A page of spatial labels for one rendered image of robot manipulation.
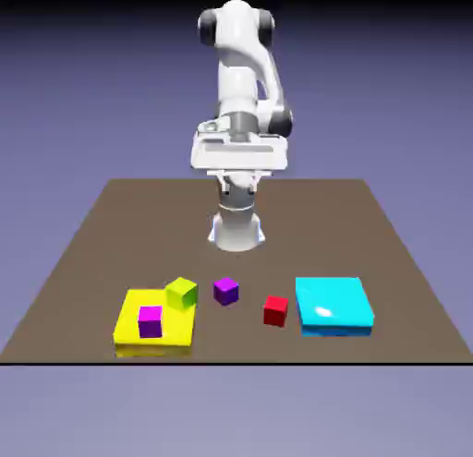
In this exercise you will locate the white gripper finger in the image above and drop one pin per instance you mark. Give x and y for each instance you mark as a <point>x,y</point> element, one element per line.
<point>223,185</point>
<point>253,185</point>

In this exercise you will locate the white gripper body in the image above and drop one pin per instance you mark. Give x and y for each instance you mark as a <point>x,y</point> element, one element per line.
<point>238,156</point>

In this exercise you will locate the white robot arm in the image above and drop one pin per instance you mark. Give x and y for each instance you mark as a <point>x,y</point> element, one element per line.
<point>240,50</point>

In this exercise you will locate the small purple cube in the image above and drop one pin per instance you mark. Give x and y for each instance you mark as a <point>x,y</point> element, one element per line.
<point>225,291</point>

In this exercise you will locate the small lime green cube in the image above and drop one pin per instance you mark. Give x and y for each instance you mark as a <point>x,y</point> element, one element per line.
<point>181,294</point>

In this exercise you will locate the small red cube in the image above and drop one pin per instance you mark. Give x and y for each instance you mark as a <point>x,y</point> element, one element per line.
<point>275,311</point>

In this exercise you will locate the small magenta cube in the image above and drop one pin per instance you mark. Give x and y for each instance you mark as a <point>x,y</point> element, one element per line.
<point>150,322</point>

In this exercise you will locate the large cyan box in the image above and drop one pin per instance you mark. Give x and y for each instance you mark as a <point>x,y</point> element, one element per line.
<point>332,305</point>

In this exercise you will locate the large yellow box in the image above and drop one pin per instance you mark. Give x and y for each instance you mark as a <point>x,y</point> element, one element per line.
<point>177,327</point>

